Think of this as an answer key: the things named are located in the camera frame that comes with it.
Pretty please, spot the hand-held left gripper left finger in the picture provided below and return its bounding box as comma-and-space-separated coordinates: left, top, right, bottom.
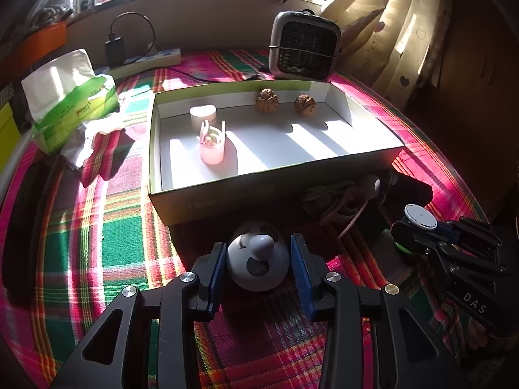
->
49, 242, 228, 389

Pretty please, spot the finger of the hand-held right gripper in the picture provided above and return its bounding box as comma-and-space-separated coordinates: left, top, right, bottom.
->
391, 219, 503, 277
437, 218, 507, 252

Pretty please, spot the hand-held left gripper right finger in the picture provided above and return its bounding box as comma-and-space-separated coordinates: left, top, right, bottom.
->
290, 233, 471, 389

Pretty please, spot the white round face toy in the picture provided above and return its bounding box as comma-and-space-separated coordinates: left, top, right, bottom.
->
226, 219, 292, 292

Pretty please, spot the grey white mushroom-shaped gadget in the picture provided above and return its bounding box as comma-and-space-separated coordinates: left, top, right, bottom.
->
361, 173, 384, 203

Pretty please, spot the pink clip holder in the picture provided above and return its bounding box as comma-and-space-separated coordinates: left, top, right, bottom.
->
199, 119, 227, 165

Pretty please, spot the green white cardboard box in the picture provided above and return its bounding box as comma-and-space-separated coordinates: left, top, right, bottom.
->
148, 79, 406, 228

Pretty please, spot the white round jar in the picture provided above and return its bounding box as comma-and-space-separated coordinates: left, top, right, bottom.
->
190, 105, 216, 128

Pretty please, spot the brown walnut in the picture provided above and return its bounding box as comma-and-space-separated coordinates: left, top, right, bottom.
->
255, 88, 280, 111
294, 94, 317, 117

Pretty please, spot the plaid cloth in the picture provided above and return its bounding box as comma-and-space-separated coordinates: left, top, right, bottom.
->
0, 49, 491, 389

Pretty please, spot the brown wooden cabinet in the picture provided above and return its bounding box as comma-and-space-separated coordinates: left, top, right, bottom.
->
405, 0, 519, 219

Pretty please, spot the crumpled white tissue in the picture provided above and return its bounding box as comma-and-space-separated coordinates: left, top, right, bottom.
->
61, 119, 126, 171

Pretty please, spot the heart print curtain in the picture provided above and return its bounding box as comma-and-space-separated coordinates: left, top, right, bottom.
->
353, 0, 455, 106

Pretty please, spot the grey portable heater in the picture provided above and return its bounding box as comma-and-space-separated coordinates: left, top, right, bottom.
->
268, 8, 342, 84

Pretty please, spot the green white tissue pack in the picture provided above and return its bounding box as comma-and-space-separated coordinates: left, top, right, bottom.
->
21, 49, 120, 155

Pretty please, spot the white power strip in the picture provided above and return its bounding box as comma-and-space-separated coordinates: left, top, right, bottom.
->
122, 47, 182, 69

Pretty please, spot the black charger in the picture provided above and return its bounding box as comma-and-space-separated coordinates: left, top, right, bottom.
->
104, 36, 124, 66

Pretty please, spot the lime green box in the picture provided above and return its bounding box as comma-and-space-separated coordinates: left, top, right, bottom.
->
0, 103, 21, 159

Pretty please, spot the orange storage box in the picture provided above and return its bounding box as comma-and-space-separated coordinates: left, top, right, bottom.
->
22, 22, 67, 55

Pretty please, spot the plastic bags pile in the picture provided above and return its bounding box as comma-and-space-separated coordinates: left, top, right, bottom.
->
28, 0, 78, 29

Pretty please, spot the black charger cable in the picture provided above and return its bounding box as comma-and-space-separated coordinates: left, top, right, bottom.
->
109, 12, 157, 63

